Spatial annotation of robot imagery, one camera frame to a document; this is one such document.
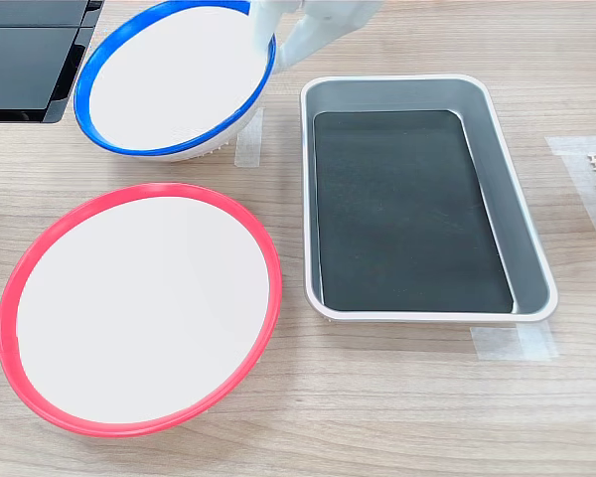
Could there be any white plate blue rim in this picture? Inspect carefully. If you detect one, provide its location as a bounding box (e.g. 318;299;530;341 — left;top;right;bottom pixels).
73;0;278;164

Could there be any clear tape strip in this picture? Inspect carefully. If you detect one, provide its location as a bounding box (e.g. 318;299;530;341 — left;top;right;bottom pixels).
234;106;265;169
544;134;596;249
470;321;560;362

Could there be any black mat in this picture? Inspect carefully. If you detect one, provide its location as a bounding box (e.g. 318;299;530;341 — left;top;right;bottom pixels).
312;109;516;314

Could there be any black glossy device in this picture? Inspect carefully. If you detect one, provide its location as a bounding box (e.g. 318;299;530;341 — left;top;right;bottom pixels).
0;0;105;124

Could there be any steel tray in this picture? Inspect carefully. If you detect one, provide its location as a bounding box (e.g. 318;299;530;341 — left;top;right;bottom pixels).
299;74;560;324

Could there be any white plate red rim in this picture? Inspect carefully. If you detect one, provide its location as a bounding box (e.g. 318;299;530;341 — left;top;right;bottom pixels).
0;182;283;439

